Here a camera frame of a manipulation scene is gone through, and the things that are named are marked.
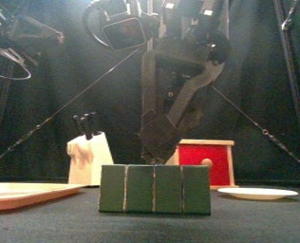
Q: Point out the green toy sushi roll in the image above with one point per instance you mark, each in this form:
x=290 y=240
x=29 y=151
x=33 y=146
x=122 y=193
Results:
x=154 y=190

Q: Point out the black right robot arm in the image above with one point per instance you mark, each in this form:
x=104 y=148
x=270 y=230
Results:
x=190 y=15

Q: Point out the red wooden toy box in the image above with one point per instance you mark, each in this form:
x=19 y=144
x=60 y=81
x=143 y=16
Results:
x=203 y=152

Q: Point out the wooden knife block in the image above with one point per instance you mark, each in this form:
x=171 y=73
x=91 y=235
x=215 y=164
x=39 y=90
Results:
x=88 y=161

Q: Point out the white round plate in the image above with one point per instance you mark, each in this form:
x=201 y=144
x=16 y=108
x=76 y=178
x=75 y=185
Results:
x=258 y=193

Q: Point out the right arm's wrist camera box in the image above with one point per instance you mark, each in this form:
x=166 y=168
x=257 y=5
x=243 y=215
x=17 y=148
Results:
x=122 y=33

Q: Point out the black frame post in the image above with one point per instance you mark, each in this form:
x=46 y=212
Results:
x=293 y=79

